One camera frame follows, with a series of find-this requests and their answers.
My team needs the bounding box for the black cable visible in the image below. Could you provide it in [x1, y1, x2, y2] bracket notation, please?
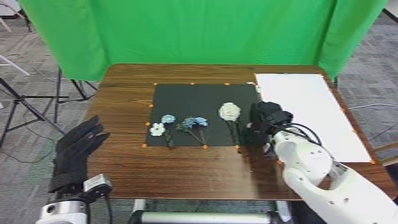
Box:
[265, 120, 325, 148]

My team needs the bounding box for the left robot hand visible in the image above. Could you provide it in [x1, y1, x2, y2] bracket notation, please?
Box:
[46, 114, 112, 195]

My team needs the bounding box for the light blue flower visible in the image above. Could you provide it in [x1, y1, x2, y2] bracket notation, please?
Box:
[160, 113, 178, 125]

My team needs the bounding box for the large white flower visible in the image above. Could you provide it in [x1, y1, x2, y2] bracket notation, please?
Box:
[217, 101, 245, 146]

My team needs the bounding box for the black backdrop stand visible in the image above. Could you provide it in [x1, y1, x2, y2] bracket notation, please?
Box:
[52, 67, 101, 125]

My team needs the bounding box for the dark mat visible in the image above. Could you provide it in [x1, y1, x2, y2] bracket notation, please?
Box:
[144, 83, 265, 148]

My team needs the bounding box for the white sheet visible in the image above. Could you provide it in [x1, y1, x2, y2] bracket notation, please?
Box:
[253, 72, 375, 164]

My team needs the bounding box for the pale grey bar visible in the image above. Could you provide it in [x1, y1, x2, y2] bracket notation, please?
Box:
[126, 209, 293, 224]

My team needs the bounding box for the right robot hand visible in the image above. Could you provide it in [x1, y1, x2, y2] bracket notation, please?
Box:
[245, 100, 295, 136]

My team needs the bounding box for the small white flower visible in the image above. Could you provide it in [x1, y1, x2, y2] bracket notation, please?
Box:
[148, 122, 178, 148]

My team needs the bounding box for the black tripod stand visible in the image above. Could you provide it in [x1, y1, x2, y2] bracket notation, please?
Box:
[0, 77, 71, 148]

